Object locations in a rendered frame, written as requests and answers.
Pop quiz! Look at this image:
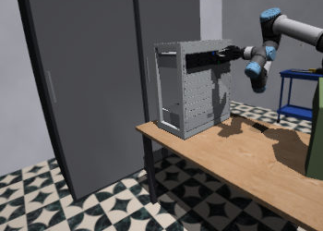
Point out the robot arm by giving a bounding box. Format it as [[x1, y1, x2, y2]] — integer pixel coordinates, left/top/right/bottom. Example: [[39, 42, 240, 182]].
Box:
[[243, 8, 323, 93]]

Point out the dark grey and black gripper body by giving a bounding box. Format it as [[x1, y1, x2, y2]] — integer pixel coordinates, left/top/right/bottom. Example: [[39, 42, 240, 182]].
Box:
[[224, 46, 246, 60]]

